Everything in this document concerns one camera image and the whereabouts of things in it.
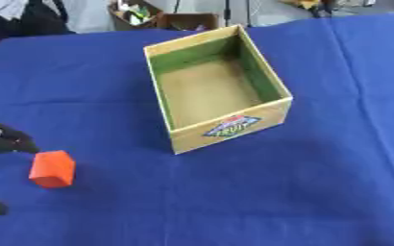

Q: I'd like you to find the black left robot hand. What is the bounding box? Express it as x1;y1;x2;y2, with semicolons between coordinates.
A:
0;117;41;217

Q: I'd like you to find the brown cardboard box with clutter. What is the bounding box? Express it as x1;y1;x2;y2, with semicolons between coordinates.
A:
108;0;165;32

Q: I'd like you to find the brown open cardboard box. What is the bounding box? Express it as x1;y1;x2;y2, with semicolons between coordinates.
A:
155;12;221;33

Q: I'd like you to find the tan cardboard box green inside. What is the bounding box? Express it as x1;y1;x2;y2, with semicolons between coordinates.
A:
141;24;295;156

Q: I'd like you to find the orange rectangular block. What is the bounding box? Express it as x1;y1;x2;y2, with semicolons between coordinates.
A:
27;150;78;189

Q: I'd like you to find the black bag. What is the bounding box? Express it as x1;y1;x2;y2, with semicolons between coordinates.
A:
0;0;76;59

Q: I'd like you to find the black tripod leg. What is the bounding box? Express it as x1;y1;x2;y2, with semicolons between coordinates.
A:
242;0;255;28
222;0;234;28

